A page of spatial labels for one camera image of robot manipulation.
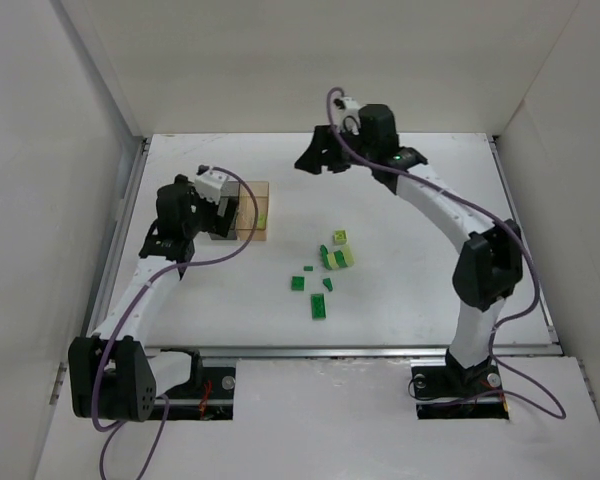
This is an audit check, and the green square lego brick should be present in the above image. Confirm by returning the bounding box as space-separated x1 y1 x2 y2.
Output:
290 276 305 291

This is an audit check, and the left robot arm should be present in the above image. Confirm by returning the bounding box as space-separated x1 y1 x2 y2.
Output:
68 168 238 423

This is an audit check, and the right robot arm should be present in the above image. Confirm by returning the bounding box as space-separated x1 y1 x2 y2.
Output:
294 97 523 400

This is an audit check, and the grey transparent container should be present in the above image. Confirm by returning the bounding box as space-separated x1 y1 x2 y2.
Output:
209 181 240 241

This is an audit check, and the orange transparent container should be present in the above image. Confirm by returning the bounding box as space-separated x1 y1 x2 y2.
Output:
236 181 270 241

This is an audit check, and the lime square lego brick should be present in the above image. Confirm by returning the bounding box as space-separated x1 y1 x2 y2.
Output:
332 230 348 245

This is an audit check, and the striped green lego stack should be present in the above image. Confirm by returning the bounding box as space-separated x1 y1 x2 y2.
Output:
319 244 355 270

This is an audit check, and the small green wedge lego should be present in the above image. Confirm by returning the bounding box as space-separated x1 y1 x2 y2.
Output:
322 278 333 292

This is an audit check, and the long green lego brick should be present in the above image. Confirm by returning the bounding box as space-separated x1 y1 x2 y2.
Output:
310 293 327 320

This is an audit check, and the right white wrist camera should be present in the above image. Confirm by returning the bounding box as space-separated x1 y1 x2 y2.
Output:
333 96 361 134

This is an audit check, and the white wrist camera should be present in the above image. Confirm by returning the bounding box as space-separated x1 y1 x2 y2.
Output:
194 166 239 205
333 96 361 134

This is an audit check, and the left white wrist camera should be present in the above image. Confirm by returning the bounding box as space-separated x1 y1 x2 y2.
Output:
194 166 239 205

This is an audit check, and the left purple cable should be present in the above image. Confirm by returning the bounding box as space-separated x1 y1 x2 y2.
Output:
90 165 261 480

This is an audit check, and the metal table edge rail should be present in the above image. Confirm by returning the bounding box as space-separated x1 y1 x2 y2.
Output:
144 345 564 360

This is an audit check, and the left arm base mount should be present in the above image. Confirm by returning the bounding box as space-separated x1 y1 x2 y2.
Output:
166 365 236 421

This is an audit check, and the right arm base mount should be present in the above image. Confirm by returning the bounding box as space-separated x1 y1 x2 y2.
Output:
408 365 509 420

